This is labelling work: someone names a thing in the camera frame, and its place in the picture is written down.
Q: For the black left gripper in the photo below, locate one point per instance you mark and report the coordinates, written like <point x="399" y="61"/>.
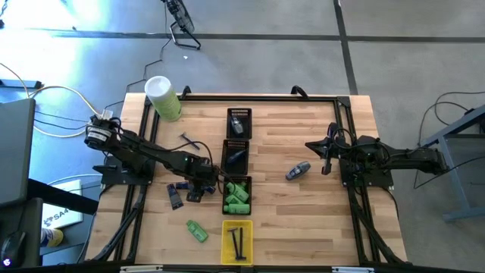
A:
<point x="202" y="170"/>

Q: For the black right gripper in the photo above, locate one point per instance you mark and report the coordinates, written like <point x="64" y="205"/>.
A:
<point x="339" y="153"/>

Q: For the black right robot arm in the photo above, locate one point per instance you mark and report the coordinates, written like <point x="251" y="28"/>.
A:
<point x="409" y="159"/>

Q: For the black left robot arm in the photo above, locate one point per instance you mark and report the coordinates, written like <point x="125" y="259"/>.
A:
<point x="151" y="151"/>

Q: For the black slotted plastic basket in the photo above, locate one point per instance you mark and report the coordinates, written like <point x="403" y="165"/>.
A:
<point x="227" y="168"/>
<point x="248" y="180"/>
<point x="247" y="130"/>

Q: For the black table clamp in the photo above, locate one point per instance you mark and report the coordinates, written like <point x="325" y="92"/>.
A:
<point x="299" y="91"/>
<point x="185" y="92"/>

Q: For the yellow slotted plastic basket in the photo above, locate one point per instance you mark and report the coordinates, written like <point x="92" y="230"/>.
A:
<point x="250" y="250"/>

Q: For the green disinfecting wipes canister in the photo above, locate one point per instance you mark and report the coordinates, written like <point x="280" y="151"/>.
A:
<point x="166" y="102"/>

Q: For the white mounting plate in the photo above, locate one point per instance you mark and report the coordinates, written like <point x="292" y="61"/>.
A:
<point x="354" y="269"/>
<point x="142" y="268"/>

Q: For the grey power adapter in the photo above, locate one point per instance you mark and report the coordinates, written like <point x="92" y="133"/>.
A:
<point x="107" y="113"/>

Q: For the white printed box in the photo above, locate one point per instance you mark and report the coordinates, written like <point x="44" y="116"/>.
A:
<point x="62" y="216"/>

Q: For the black floor fan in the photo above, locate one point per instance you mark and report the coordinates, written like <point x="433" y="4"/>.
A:
<point x="183" y="17"/>

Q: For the yellow white blue object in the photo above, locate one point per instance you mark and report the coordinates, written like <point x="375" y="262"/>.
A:
<point x="51" y="237"/>

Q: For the black desk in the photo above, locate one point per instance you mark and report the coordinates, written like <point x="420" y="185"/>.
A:
<point x="22" y="220"/>

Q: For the grey computer monitor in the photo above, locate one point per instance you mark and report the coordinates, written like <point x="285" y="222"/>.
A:
<point x="15" y="151"/>

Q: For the black computer mouse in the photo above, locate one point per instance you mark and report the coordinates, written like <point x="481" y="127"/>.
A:
<point x="11" y="246"/>

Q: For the black power strip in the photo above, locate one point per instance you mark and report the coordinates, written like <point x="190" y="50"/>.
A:
<point x="19" y="83"/>

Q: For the grey metal table frame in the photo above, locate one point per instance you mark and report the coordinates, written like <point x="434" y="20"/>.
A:
<point x="456" y="189"/>

